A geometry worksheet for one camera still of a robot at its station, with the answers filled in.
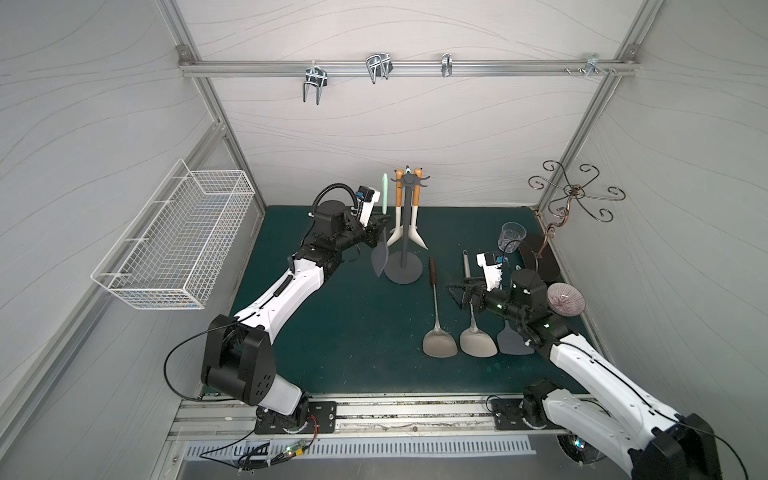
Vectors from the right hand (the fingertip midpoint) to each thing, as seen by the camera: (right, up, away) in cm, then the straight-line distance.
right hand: (456, 282), depth 77 cm
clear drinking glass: (+27, +12, +30) cm, 42 cm away
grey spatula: (-20, +7, +9) cm, 23 cm away
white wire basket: (-68, +8, -9) cm, 69 cm away
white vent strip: (-24, -39, -7) cm, 46 cm away
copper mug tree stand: (+33, +21, +8) cm, 40 cm away
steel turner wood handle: (-4, -19, +8) cm, 21 cm away
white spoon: (-10, +14, +13) cm, 22 cm away
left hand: (-18, +17, +1) cm, 25 cm away
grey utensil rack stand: (-12, +1, +25) cm, 28 cm away
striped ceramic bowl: (+38, -8, +16) cm, 42 cm away
